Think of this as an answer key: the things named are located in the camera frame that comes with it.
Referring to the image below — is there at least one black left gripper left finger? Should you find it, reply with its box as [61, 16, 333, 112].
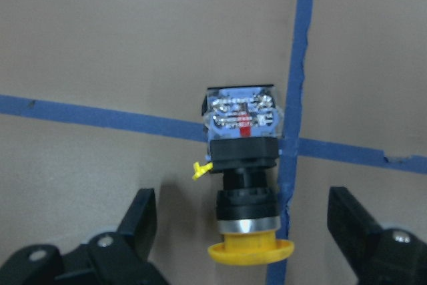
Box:
[1, 188, 168, 284]

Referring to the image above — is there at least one yellow push button switch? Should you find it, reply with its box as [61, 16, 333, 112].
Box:
[192, 84, 294, 266]

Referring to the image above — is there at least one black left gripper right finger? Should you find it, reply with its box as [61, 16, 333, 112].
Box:
[327, 186, 426, 284]

